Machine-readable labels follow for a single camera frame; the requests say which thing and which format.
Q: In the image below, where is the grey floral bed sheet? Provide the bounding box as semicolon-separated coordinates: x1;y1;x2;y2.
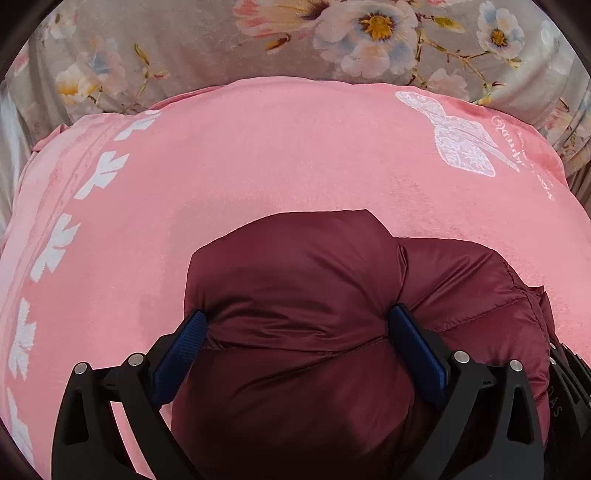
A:
4;0;591;185

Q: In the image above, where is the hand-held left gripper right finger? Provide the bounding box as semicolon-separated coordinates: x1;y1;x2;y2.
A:
385;305;549;480

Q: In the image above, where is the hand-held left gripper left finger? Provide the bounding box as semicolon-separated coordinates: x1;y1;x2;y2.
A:
51;308;209;480

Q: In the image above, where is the pink printed blanket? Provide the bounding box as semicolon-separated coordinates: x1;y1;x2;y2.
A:
0;78;583;480

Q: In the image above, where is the maroon puffer jacket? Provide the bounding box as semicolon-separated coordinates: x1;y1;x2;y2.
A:
171;210;563;480

